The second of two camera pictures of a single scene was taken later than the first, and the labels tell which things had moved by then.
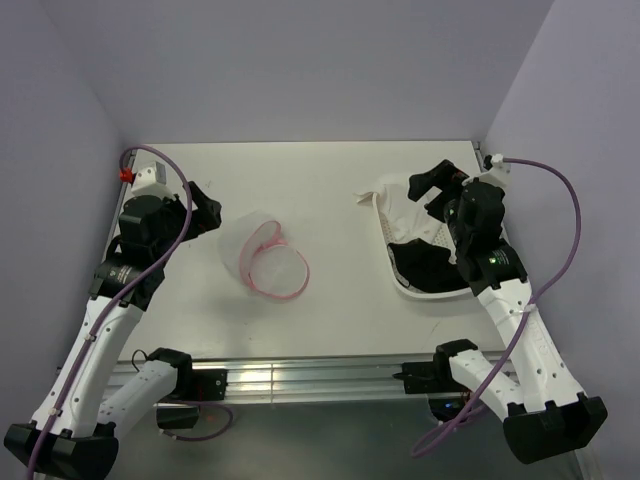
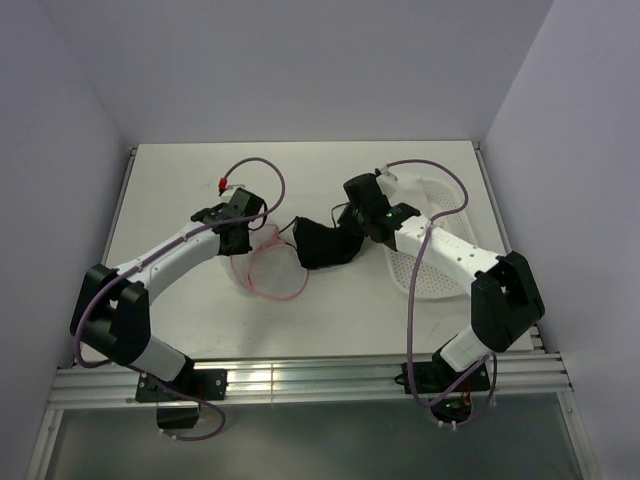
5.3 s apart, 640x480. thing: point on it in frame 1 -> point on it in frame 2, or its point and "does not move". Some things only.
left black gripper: (206, 216) -> (244, 248)
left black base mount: (209, 384) does not move
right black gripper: (445, 174) -> (346, 219)
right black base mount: (430, 377) does not move
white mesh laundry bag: (259, 256) does not move
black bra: (424, 266) -> (320, 246)
